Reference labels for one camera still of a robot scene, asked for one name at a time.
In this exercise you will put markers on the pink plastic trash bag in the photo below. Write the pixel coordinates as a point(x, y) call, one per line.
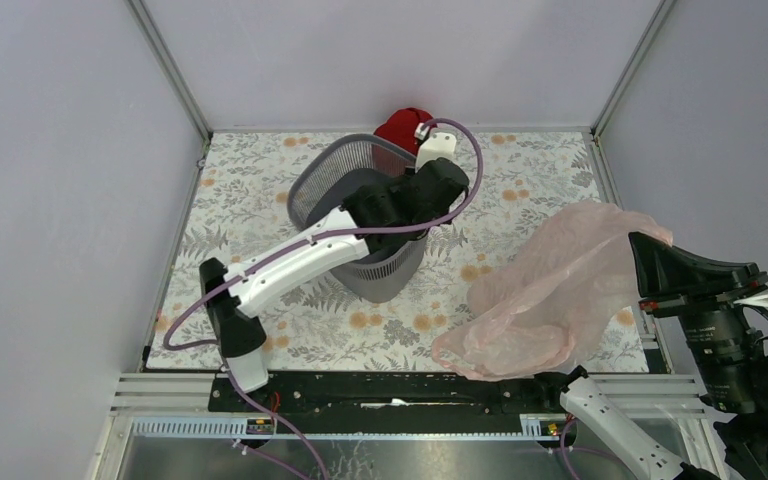
point(548, 308)

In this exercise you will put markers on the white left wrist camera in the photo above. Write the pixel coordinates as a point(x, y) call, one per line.
point(433, 144)

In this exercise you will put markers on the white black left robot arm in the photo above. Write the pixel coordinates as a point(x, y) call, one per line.
point(235, 294)

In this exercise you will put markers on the floral patterned table mat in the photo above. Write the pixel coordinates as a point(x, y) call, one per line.
point(311, 320)

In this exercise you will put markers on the grey mesh trash bin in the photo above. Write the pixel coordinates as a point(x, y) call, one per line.
point(356, 172)

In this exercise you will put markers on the aluminium frame rail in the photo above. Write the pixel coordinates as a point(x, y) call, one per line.
point(206, 406)

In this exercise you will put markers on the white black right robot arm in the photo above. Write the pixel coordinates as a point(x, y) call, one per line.
point(745, 436)

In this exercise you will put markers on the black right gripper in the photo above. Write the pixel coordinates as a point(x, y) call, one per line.
point(666, 272)

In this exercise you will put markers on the red cloth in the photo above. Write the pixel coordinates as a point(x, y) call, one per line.
point(401, 126)

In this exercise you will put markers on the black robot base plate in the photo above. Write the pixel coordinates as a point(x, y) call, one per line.
point(312, 392)

